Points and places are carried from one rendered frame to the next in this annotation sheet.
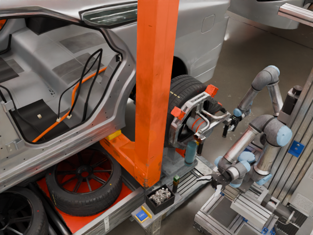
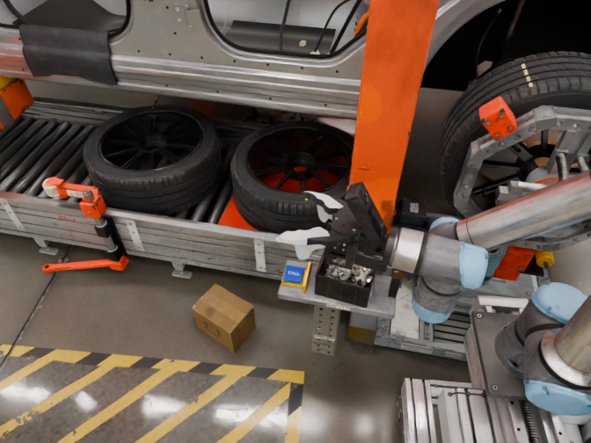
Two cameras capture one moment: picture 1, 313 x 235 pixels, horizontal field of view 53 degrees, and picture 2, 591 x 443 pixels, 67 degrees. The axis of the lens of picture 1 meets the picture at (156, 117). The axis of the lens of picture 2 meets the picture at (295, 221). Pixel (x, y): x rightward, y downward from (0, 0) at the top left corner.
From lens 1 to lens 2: 1.43 m
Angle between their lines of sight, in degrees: 40
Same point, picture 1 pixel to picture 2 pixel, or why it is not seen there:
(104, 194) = (281, 204)
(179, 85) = (561, 66)
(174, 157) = not seen: hidden behind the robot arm
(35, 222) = (174, 168)
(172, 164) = not seen: hidden behind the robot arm
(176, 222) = (379, 368)
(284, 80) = not seen: outside the picture
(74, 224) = (229, 222)
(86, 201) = (251, 192)
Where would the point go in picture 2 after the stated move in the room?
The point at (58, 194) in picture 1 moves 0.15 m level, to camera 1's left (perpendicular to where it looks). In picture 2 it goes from (235, 161) to (221, 144)
